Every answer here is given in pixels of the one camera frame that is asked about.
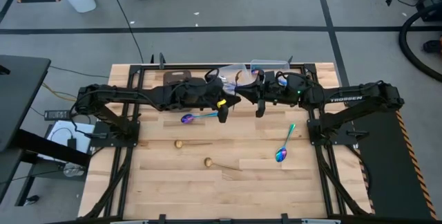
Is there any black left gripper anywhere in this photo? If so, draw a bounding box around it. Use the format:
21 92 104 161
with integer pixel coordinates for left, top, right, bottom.
172 77 242 111

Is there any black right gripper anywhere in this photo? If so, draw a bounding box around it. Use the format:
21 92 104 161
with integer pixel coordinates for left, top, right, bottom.
234 71 311 107

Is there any large hazard-striped black mat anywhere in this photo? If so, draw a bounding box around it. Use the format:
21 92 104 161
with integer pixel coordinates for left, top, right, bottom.
345 95 439 221

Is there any clear plastic bottle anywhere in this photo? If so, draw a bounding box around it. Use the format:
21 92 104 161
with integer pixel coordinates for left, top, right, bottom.
62 162 86 178

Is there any black power strip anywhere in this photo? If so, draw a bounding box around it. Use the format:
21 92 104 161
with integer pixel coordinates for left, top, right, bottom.
44 109 73 122

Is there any white sheet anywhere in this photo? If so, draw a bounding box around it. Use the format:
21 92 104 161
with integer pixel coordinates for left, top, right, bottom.
37 120 96 165

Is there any black shoe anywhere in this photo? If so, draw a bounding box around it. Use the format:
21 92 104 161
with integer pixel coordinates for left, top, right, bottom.
422 39 442 54

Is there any black box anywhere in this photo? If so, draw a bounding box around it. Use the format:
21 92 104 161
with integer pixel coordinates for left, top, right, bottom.
416 0 442 23

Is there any black desk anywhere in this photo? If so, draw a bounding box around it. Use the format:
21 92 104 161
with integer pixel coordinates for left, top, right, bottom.
0 54 91 207

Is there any black aluminium table frame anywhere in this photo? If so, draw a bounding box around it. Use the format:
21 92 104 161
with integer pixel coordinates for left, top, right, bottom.
78 63 374 224

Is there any long black floor cable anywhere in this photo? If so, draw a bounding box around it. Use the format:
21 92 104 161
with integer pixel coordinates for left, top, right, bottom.
104 0 145 63

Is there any thick black hose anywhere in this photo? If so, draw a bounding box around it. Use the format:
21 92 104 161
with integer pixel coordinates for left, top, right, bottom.
398 4 442 84

